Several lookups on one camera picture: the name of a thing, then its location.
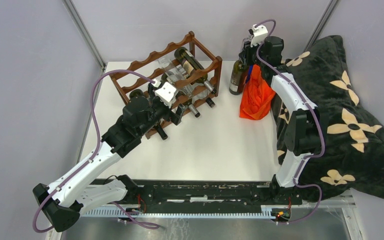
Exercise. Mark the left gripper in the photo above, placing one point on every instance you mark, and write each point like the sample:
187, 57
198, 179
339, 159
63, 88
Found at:
175, 118

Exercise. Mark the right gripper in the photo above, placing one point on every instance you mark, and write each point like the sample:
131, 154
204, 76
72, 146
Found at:
245, 54

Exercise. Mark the dark wine bottle silver neck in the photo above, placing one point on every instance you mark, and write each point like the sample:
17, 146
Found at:
238, 77

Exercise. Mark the tall clear glass bottle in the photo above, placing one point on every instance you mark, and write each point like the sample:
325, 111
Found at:
151, 93

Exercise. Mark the small clear glass bottle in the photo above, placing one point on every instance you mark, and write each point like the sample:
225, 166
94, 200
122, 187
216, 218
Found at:
174, 75

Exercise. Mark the dark green wine bottle labelled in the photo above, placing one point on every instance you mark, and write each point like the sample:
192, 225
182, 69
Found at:
137, 93

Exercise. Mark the dark wine bottle brown label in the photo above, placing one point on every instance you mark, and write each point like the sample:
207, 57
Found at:
191, 65

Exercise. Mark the blue square glass bottle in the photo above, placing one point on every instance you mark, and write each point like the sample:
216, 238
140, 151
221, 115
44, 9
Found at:
249, 71

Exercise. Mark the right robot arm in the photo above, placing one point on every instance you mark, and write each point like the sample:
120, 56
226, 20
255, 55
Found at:
304, 137

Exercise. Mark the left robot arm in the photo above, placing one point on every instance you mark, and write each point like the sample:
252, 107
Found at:
64, 201

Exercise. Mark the brown wooden wine rack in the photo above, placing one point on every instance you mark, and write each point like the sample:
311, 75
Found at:
185, 71

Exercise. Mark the orange cloth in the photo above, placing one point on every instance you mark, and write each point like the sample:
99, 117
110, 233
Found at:
256, 97

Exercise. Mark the black floral blanket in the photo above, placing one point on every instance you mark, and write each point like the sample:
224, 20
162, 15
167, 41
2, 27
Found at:
354, 140

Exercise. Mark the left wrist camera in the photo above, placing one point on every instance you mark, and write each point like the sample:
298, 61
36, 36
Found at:
166, 91

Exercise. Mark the right aluminium corner post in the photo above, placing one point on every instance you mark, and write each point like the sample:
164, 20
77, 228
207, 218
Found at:
329, 10

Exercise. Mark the aluminium corner post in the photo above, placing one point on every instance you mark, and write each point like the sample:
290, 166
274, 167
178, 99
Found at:
81, 27
329, 10

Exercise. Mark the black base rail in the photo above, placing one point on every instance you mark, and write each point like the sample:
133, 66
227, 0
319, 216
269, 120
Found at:
206, 198

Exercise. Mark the left aluminium corner post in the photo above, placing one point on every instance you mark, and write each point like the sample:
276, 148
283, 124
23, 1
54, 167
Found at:
81, 27

